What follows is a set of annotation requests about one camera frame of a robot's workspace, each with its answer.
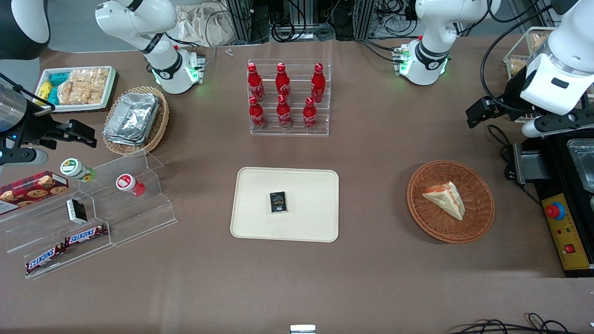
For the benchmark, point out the stacked aluminium foil trays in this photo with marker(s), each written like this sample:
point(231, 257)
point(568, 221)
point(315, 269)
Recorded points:
point(132, 118)

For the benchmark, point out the clear acrylic stepped stand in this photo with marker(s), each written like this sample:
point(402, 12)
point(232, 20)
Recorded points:
point(139, 218)
point(46, 232)

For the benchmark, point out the clear acrylic bottle rack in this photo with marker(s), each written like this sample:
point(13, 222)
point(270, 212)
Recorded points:
point(297, 132)

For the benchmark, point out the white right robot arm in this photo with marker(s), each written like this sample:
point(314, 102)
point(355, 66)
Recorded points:
point(160, 55)

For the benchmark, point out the small black white box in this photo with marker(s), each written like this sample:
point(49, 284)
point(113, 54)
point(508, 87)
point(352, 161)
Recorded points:
point(76, 211)

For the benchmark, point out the aluminium frame post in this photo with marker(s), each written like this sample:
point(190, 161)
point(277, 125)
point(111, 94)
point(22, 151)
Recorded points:
point(364, 18)
point(239, 21)

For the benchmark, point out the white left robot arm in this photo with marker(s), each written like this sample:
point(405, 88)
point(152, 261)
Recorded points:
point(431, 51)

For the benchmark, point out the light oval wicker basket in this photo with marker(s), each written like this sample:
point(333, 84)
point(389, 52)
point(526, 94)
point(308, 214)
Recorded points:
point(158, 125)

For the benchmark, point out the red plaid cookie box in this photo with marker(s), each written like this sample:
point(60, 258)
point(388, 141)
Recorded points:
point(32, 190)

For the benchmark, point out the Snickers chocolate bar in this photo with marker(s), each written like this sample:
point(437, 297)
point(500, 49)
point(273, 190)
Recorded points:
point(45, 258)
point(86, 235)

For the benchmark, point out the red emergency stop button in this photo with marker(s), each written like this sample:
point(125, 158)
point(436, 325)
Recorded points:
point(555, 211)

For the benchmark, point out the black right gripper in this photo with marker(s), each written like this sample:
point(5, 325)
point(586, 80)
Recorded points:
point(33, 129)

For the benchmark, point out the white rectangular snack tray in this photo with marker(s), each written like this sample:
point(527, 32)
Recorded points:
point(74, 107)

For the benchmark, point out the white bread crate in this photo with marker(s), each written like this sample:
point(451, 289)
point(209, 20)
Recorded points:
point(519, 51)

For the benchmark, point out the metal pan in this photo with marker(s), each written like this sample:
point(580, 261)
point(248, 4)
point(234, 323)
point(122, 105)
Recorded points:
point(584, 162)

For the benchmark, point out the teal snack packet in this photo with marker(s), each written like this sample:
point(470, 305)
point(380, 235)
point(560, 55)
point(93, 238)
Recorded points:
point(53, 96)
point(59, 78)

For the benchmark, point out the small black card box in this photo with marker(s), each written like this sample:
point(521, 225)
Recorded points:
point(278, 202)

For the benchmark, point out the cream plastic serving tray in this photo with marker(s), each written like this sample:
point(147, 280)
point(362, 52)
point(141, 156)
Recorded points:
point(306, 185)

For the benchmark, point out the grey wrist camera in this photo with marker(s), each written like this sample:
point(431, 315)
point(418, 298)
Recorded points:
point(554, 123)
point(21, 156)

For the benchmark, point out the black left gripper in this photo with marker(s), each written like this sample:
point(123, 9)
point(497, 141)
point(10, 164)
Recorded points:
point(512, 96)

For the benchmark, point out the beige cloth bag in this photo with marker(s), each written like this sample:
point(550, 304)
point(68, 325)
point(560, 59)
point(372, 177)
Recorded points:
point(199, 25)

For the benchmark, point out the brown round wicker basket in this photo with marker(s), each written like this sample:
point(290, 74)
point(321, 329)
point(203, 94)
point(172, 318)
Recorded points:
point(473, 222)

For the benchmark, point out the green lid sunflower cup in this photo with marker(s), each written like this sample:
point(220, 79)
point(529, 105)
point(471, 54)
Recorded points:
point(74, 168)

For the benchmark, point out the yellow snack packet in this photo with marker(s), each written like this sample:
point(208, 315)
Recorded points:
point(44, 90)

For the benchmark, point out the red Coca-Cola bottle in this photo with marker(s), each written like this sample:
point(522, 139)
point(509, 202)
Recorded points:
point(256, 113)
point(282, 82)
point(255, 83)
point(318, 83)
point(310, 114)
point(284, 112)

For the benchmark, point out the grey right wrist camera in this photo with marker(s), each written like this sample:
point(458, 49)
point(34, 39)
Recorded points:
point(21, 156)

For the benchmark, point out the black control box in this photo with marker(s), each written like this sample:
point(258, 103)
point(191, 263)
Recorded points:
point(557, 157)

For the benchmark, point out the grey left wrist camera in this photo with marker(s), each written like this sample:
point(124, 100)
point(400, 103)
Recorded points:
point(554, 123)

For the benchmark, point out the grey metal box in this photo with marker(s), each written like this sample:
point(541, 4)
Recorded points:
point(531, 164)

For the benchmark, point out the triangular wrapped sandwich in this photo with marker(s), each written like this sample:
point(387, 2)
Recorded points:
point(445, 197)

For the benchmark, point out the rice cracker snack pack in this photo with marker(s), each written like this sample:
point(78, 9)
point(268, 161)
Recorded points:
point(96, 83)
point(72, 93)

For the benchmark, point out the red lid strawberry cup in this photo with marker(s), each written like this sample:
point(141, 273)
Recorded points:
point(127, 182)

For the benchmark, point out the yellow control panel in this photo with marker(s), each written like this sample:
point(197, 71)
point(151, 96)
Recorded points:
point(568, 236)

